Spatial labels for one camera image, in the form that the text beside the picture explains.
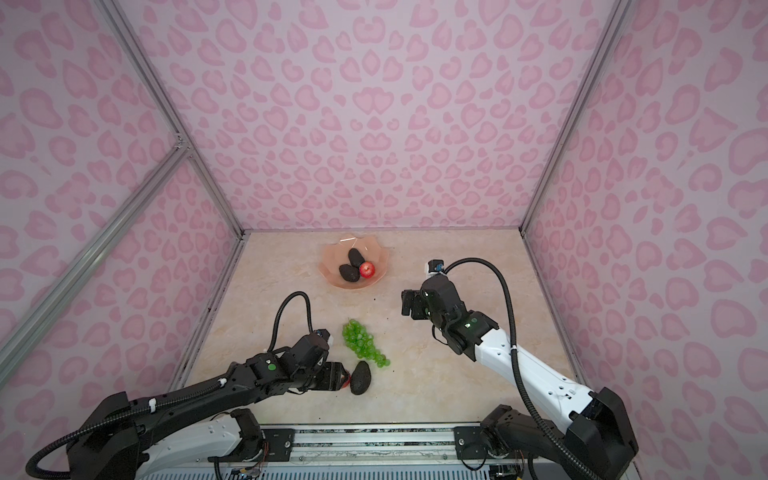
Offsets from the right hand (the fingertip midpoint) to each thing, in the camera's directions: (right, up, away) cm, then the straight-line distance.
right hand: (416, 292), depth 80 cm
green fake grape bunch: (-16, -15, +8) cm, 23 cm away
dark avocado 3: (-15, -23, +1) cm, 28 cm away
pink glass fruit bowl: (-27, +10, +30) cm, 42 cm away
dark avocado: (-20, +9, +27) cm, 35 cm away
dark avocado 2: (-21, +4, +23) cm, 32 cm away
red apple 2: (-15, +5, +21) cm, 27 cm away
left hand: (-20, -22, +1) cm, 30 cm away
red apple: (-18, -24, 0) cm, 30 cm away
